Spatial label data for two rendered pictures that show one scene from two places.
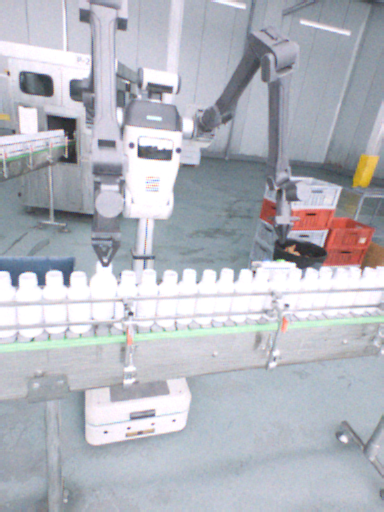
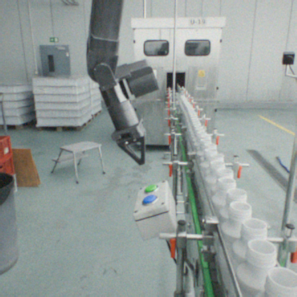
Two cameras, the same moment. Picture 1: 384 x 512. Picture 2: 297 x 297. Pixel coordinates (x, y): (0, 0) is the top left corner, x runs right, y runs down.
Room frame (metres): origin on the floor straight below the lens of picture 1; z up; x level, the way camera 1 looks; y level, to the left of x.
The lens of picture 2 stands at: (0.87, 0.25, 1.40)
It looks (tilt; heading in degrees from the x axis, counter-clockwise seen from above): 17 degrees down; 293
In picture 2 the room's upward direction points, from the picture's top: straight up
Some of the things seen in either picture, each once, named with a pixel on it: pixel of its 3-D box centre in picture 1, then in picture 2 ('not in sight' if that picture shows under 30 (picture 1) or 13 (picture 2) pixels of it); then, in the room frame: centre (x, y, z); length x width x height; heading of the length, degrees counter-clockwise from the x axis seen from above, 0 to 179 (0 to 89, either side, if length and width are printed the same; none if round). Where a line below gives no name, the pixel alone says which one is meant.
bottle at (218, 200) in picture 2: (289, 292); (224, 214); (0.94, -0.35, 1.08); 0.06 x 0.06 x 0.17
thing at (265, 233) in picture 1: (290, 234); not in sight; (3.24, -1.03, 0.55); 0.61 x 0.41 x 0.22; 117
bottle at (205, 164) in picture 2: (347, 290); (209, 176); (1.02, -0.57, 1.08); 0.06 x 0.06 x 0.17
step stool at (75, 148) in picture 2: not in sight; (77, 158); (3.21, -2.76, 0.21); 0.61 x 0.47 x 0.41; 163
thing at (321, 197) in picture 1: (301, 192); not in sight; (3.25, -1.03, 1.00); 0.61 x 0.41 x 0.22; 117
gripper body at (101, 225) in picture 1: (105, 217); not in sight; (0.74, 0.21, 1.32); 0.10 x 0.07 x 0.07; 19
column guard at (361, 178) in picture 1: (363, 174); not in sight; (9.93, -4.76, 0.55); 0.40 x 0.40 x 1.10; 20
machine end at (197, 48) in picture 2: not in sight; (174, 86); (2.58, -4.98, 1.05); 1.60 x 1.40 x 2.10; 110
